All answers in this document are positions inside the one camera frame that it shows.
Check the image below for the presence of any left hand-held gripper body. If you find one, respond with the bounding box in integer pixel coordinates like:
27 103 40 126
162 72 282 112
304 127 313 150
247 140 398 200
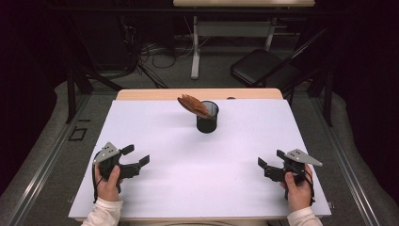
92 141 143 194

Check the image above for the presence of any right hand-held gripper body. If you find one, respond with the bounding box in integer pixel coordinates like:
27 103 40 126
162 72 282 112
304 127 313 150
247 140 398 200
263 148 324 201

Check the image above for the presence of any black mesh cup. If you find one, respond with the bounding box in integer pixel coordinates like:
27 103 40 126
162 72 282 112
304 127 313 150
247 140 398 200
196 100 220 135

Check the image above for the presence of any brown wooden hairbrush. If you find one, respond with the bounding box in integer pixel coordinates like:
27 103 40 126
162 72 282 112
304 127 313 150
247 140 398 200
176 93 212 120

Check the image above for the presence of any person's right hand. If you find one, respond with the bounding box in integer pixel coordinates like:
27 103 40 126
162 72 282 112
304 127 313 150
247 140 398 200
279 164 314 214

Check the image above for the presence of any person's left hand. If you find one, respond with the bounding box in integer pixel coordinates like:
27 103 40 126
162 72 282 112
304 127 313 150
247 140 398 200
94 162 124 202

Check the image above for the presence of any white board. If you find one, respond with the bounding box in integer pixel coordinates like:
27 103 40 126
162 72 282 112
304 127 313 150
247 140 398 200
68 98 333 220

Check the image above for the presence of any wooden table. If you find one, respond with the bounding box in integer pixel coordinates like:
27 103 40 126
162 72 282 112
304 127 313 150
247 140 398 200
74 88 314 226

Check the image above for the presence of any black metal stand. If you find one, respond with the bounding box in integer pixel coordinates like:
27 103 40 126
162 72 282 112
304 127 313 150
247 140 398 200
281 60 334 128
63 15 126 124

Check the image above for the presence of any black folding chair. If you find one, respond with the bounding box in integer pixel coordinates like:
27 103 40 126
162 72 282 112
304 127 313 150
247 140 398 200
230 27 331 89

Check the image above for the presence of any white desk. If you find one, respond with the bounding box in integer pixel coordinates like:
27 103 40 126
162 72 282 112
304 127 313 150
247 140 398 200
172 0 316 81

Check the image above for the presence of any right hand-held gripper cable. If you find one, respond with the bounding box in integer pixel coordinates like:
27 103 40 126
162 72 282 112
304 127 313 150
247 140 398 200
303 169 316 207

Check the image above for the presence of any hand-held gripper cable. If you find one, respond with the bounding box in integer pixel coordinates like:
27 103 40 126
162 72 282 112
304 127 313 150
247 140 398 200
91 153 105 204
303 169 316 207

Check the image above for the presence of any left hand-held gripper cable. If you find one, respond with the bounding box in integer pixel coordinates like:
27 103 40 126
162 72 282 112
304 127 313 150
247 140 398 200
91 153 105 204

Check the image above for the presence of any metal floor rail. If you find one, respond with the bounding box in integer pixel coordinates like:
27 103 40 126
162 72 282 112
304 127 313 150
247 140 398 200
310 93 382 226
4 93 92 226

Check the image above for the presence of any bundle of floor cables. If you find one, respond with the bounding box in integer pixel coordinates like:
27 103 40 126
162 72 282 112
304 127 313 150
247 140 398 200
120 15 196 89

